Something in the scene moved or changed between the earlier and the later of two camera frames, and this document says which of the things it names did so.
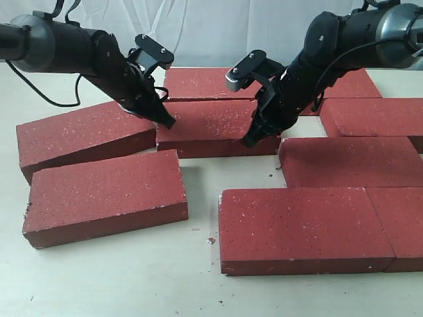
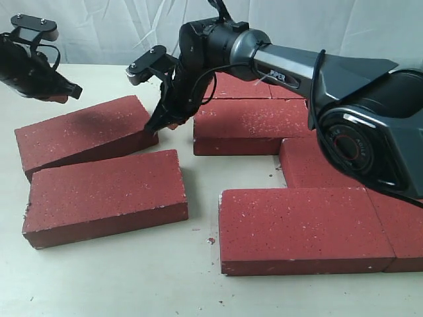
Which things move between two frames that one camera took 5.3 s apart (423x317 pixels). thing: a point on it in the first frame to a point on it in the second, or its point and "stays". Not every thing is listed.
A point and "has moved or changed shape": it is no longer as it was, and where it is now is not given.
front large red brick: [301, 230] stays
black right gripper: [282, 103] to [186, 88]
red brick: [213, 129] has moved or changed shape
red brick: [98, 133] stays
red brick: [90, 200] stays
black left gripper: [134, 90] to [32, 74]
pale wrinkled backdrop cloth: [201, 33] stays
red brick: [400, 211] stays
